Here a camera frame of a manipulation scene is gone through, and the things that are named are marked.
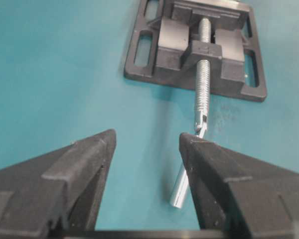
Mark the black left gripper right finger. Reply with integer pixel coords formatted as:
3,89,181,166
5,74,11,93
179,133,299,239

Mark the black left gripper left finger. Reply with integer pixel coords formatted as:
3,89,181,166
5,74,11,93
0,129,116,239

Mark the silver threaded vise screw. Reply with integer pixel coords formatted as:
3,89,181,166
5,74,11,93
194,18,211,138

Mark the dark grey metal vise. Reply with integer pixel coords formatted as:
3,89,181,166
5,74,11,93
124,0,267,102

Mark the silver vise handle bar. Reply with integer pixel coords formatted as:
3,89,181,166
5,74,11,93
168,129,207,209

